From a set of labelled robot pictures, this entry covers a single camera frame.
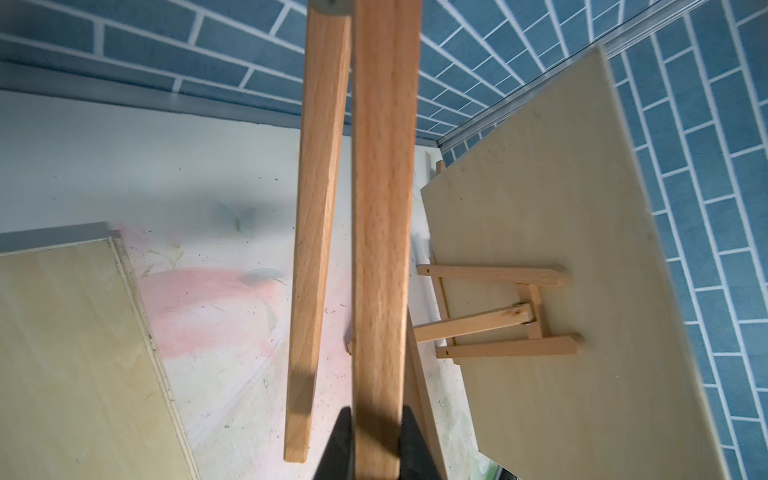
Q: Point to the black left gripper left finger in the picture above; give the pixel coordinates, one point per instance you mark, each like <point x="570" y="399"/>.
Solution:
<point x="337" y="460"/>

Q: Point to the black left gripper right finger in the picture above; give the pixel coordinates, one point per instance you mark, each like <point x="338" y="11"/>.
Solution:
<point x="416" y="461"/>

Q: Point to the plywood board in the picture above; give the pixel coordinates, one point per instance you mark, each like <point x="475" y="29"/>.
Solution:
<point x="56" y="236"/>
<point x="637" y="410"/>
<point x="84" y="393"/>

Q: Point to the wooden easel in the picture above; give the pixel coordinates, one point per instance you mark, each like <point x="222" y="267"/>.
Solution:
<point x="361" y="70"/>
<point x="499" y="267"/>

